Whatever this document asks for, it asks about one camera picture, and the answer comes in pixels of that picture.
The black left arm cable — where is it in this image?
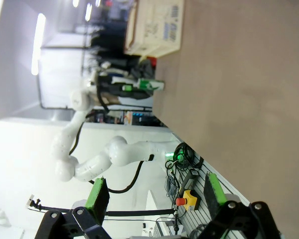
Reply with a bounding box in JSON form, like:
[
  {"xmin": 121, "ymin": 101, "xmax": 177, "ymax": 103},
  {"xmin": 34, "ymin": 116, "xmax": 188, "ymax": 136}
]
[{"xmin": 68, "ymin": 74, "xmax": 155, "ymax": 194}]

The white partition booth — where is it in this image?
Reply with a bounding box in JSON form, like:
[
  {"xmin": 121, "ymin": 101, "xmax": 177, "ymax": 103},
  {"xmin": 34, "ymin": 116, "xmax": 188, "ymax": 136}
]
[{"xmin": 37, "ymin": 46, "xmax": 93, "ymax": 110}]

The black cable bundle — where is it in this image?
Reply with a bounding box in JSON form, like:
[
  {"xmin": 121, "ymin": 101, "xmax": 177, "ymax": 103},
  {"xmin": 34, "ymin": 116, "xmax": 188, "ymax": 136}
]
[{"xmin": 164, "ymin": 141, "xmax": 204, "ymax": 175}]

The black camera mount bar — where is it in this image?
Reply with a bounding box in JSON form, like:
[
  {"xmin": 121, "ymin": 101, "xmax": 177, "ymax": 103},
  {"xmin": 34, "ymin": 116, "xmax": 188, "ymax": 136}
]
[{"xmin": 27, "ymin": 198, "xmax": 177, "ymax": 218}]

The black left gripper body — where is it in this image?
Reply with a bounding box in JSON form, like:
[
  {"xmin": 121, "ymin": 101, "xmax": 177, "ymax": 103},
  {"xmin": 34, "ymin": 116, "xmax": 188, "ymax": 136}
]
[{"xmin": 99, "ymin": 82, "xmax": 130, "ymax": 97}]

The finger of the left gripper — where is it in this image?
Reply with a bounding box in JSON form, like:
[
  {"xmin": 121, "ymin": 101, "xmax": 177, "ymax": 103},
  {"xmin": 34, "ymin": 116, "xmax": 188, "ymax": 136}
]
[{"xmin": 123, "ymin": 85, "xmax": 154, "ymax": 99}]

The ceiling light strip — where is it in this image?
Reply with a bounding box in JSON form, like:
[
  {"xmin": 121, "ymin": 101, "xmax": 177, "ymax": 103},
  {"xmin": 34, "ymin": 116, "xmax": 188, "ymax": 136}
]
[{"xmin": 31, "ymin": 12, "xmax": 47, "ymax": 75}]

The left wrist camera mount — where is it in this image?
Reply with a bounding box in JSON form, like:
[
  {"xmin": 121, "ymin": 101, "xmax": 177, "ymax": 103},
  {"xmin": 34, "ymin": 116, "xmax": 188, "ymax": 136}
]
[{"xmin": 111, "ymin": 76, "xmax": 139, "ymax": 84}]

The yellow emergency stop button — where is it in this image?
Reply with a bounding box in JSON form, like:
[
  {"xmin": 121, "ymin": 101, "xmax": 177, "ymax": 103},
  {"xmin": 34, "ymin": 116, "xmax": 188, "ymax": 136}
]
[{"xmin": 175, "ymin": 189, "xmax": 198, "ymax": 210}]

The cream shopping basket brown rim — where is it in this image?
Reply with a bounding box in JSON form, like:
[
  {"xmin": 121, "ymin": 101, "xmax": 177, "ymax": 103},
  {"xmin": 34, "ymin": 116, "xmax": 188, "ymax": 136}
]
[{"xmin": 124, "ymin": 0, "xmax": 185, "ymax": 59}]

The black control box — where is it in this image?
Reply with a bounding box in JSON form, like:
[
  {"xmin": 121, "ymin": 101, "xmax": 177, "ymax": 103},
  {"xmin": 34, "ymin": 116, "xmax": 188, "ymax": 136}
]
[{"xmin": 180, "ymin": 169, "xmax": 200, "ymax": 194}]

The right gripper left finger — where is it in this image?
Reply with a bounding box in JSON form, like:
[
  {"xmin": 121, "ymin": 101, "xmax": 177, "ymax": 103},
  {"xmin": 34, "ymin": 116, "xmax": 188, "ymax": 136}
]
[{"xmin": 35, "ymin": 176, "xmax": 113, "ymax": 239}]

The black computer case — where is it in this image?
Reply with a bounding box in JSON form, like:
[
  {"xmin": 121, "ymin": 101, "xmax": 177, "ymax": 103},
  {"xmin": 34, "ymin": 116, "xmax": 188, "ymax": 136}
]
[{"xmin": 124, "ymin": 111, "xmax": 154, "ymax": 125}]

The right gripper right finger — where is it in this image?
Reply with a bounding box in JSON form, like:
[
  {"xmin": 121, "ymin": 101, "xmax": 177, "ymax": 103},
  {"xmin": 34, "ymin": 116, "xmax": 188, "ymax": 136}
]
[{"xmin": 196, "ymin": 173, "xmax": 282, "ymax": 239}]

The slotted aluminium panel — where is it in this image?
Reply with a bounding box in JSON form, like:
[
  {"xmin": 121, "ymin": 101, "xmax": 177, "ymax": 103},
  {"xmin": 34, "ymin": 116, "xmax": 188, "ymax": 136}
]
[{"xmin": 161, "ymin": 131, "xmax": 255, "ymax": 239}]

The grey cable coil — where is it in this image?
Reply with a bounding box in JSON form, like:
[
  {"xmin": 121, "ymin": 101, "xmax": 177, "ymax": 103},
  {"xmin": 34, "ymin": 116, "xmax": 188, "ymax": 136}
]
[{"xmin": 164, "ymin": 174, "xmax": 181, "ymax": 199}]

